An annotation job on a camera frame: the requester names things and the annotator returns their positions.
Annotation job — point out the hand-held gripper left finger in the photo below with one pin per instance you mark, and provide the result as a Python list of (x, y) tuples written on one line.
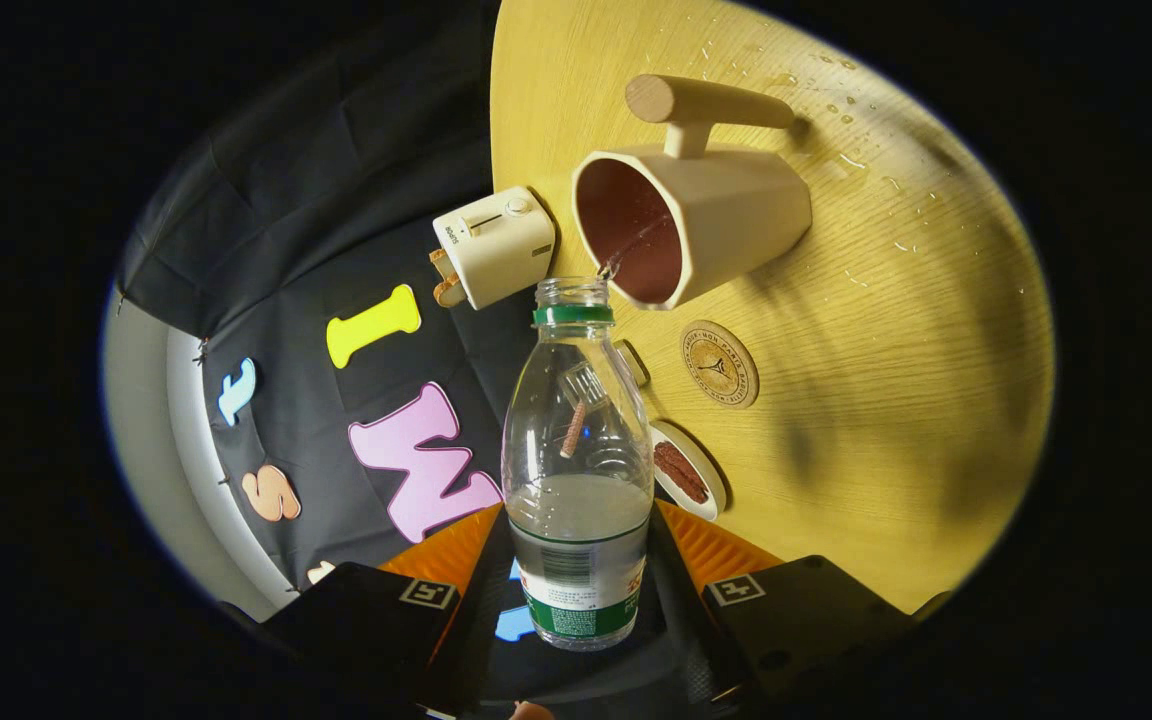
[(471, 640)]

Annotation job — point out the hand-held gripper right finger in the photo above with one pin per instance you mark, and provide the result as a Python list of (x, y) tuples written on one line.
[(678, 600)]

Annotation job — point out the clear plastic juice bottle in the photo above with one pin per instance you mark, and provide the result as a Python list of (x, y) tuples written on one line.
[(576, 570)]

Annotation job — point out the round cork coaster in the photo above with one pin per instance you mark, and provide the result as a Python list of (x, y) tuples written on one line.
[(719, 364)]

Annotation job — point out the white round plate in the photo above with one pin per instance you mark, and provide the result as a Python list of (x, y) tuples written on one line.
[(711, 478)]

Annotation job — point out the brown meat patty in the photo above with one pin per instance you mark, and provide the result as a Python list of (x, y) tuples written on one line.
[(681, 472)]

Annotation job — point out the wooden table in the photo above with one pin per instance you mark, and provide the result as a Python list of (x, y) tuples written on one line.
[(886, 420)]

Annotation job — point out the toasted bread slice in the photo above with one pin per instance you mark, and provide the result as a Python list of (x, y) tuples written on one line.
[(448, 285)]

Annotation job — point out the white toaster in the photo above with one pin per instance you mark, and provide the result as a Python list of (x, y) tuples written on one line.
[(496, 245)]

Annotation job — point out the black backdrop cloth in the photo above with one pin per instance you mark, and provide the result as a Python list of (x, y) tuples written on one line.
[(336, 170)]

